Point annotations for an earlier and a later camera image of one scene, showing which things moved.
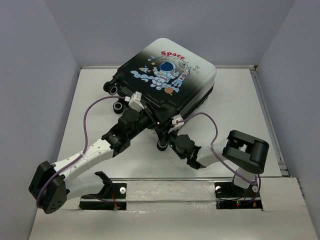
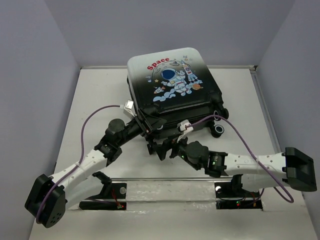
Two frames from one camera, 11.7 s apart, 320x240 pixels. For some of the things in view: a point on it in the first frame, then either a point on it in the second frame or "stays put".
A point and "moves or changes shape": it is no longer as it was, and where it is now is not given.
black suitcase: [165, 72] moves or changes shape
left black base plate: [115, 190] stays put
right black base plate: [228, 196] stays put
